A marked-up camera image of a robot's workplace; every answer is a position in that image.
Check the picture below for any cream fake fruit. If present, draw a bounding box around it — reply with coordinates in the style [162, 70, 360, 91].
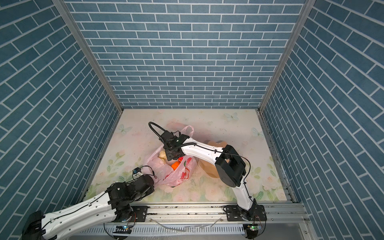
[158, 150, 167, 160]

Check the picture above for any orange fake fruit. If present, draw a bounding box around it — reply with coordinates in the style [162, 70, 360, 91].
[171, 162, 180, 171]

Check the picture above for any pink plastic bag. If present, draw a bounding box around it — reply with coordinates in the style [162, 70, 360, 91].
[140, 122, 198, 188]

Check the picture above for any peach scalloped bowl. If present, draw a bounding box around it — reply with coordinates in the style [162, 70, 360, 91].
[199, 141, 227, 179]

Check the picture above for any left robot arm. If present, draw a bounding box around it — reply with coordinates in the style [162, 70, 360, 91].
[22, 175, 155, 240]

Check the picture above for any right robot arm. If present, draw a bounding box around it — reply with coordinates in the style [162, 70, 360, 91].
[158, 131, 267, 222]

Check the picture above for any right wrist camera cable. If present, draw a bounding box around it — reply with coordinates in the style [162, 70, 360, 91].
[148, 121, 169, 142]

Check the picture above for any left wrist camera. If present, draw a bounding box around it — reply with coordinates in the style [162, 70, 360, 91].
[132, 167, 143, 179]

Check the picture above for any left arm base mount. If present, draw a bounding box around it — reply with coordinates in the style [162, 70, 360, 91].
[114, 206, 148, 223]

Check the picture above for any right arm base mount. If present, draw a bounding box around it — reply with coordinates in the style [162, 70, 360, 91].
[223, 205, 267, 222]

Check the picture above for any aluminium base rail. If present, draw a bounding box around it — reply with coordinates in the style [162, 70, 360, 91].
[70, 202, 317, 240]

